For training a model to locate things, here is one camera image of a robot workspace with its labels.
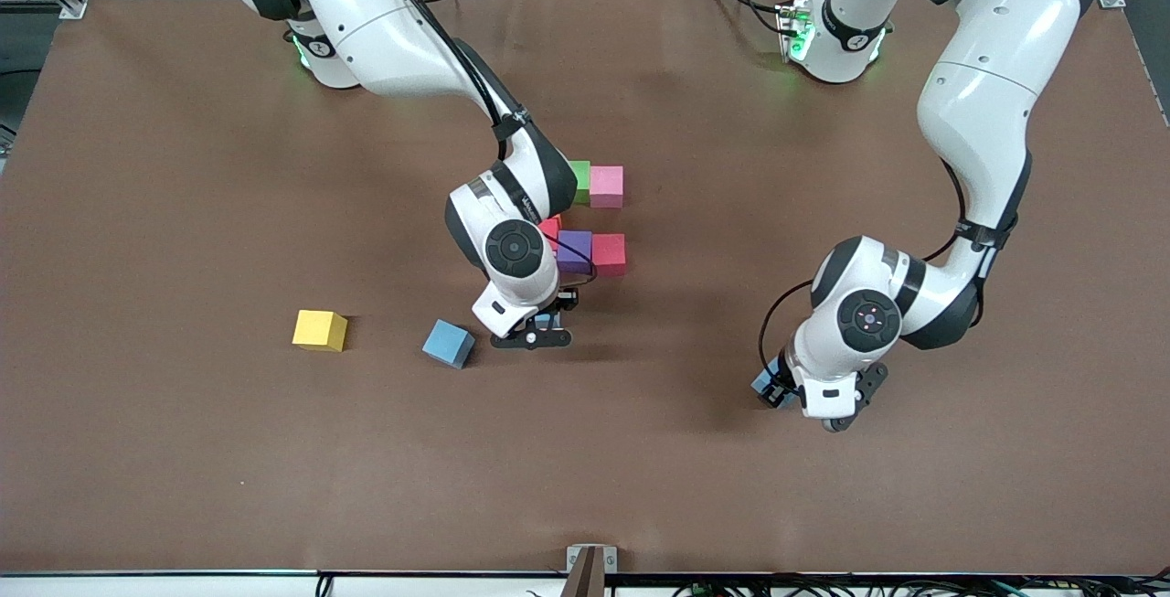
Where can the metal bracket at table edge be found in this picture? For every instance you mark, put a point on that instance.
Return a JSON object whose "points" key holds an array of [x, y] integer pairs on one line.
{"points": [[573, 553]]}

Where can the red foam block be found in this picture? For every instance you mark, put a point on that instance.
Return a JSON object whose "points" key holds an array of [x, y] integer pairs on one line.
{"points": [[551, 229], [609, 254]]}

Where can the pink foam block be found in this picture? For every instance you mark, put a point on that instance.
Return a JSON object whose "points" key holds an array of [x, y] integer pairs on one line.
{"points": [[606, 186]]}

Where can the yellow foam block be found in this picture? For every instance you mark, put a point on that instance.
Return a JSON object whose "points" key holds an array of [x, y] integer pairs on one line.
{"points": [[319, 330]]}

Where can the purple foam block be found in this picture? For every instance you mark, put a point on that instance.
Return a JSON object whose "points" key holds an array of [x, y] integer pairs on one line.
{"points": [[576, 251]]}

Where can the green foam block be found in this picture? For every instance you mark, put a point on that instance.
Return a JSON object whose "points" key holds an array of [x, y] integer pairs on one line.
{"points": [[581, 181]]}

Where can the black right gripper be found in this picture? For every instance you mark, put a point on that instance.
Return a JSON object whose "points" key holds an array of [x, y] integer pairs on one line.
{"points": [[565, 299]]}

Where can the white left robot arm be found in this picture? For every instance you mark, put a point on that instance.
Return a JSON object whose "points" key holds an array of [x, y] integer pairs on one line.
{"points": [[987, 76]]}

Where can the brown table mat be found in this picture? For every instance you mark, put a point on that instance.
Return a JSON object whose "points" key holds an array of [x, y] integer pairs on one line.
{"points": [[585, 451]]}

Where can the blue foam block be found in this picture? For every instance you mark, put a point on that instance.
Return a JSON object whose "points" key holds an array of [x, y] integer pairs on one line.
{"points": [[448, 343], [764, 382], [546, 321]]}

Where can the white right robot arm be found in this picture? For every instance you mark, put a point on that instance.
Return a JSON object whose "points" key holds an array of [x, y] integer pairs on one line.
{"points": [[393, 30]]}

